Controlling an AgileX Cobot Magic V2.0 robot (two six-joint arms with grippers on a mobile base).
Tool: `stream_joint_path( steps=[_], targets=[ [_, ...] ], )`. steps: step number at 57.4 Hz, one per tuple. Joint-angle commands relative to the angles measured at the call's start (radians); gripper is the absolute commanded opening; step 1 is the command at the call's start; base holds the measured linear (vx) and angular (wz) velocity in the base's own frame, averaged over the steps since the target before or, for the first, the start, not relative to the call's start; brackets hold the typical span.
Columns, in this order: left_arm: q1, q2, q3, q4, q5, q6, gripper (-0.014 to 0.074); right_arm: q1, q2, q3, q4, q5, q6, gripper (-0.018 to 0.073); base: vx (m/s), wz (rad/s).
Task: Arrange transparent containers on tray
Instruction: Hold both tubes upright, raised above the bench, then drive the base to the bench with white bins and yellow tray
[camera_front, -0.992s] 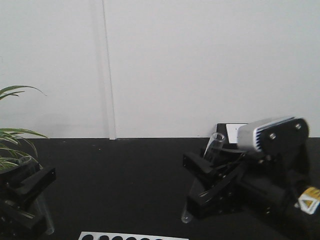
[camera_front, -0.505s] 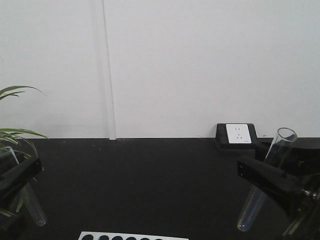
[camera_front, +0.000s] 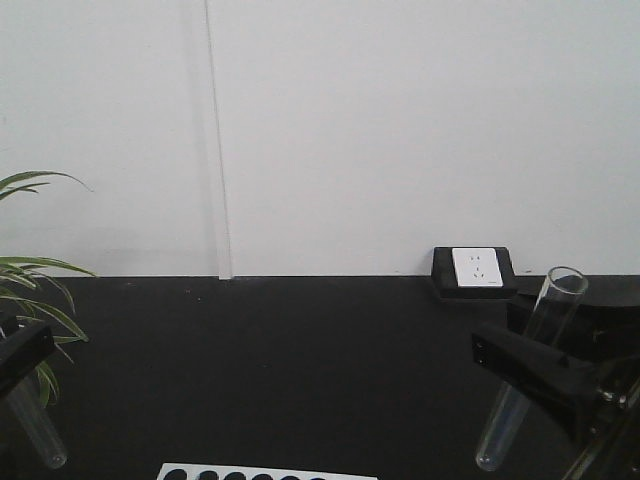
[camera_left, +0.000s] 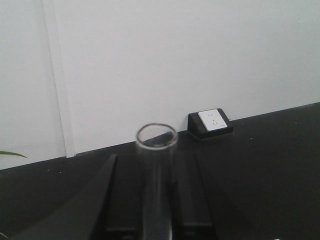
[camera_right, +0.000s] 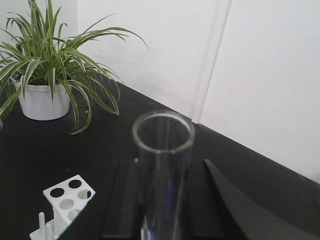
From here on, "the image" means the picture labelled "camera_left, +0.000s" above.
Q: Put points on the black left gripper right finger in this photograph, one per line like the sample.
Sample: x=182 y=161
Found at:
x=191 y=212

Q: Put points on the green potted plant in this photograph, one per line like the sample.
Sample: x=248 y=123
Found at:
x=9 y=153

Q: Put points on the white wall cable duct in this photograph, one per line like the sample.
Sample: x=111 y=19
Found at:
x=59 y=76

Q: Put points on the glass test tube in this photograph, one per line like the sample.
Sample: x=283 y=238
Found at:
x=156 y=145

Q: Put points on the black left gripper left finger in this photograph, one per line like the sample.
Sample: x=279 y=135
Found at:
x=77 y=219

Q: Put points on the black and white power socket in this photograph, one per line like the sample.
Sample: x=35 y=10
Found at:
x=207 y=124

